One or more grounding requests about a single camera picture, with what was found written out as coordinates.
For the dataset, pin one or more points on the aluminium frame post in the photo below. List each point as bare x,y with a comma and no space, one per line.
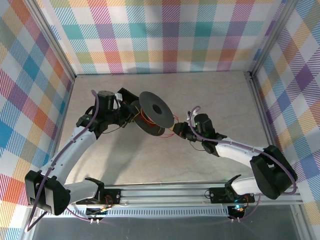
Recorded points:
50,37
275,32

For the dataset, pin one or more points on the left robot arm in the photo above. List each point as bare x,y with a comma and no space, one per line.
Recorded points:
75,147

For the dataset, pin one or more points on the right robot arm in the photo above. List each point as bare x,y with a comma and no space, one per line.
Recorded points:
235,151

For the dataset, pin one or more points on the long aluminium base rail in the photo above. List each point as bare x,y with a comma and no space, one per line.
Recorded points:
162,195

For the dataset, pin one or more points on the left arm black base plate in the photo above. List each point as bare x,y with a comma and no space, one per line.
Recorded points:
113,195

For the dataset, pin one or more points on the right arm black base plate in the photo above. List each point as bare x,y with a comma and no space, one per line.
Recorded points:
217,195

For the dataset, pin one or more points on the aluminium table side rail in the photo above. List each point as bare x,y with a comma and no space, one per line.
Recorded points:
255,92
65,110

